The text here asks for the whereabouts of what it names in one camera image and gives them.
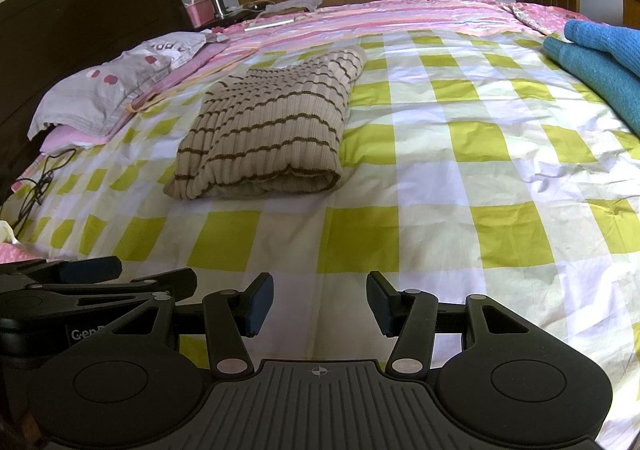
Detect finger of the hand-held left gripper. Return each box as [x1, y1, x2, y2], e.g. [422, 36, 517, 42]
[29, 267, 199, 305]
[0, 256, 124, 288]

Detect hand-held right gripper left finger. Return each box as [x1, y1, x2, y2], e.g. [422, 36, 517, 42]
[107, 272, 275, 380]

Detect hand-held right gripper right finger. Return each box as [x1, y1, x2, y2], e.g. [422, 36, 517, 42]
[366, 271, 532, 377]

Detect beige brown-striped knit sweater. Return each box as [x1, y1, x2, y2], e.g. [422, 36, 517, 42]
[163, 45, 369, 201]

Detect pink dotted cloth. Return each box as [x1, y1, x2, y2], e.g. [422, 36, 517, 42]
[0, 240, 47, 265]

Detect yellow-green checkered bed sheet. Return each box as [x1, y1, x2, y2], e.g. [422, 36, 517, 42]
[0, 28, 640, 450]

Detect white pillow with pink dots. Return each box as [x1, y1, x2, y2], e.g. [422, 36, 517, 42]
[27, 32, 229, 141]

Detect dark wooden headboard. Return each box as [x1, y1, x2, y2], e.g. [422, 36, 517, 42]
[0, 0, 194, 204]

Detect pink box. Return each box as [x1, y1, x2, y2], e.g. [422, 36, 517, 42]
[184, 0, 217, 29]

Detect white stick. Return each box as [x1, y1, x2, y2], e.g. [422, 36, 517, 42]
[244, 18, 296, 32]

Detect pink striped quilt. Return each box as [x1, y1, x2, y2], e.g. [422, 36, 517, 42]
[125, 0, 551, 114]

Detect white plastic bag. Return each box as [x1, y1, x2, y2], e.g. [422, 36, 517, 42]
[260, 0, 324, 14]

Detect teal knit sweater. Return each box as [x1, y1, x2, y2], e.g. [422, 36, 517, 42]
[542, 34, 640, 137]

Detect pink floral cloth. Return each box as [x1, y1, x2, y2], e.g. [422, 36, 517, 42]
[510, 2, 597, 36]

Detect wooden cabinet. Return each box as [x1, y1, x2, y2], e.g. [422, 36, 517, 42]
[620, 0, 640, 29]

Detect black cable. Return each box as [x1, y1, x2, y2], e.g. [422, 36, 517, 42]
[5, 147, 79, 236]

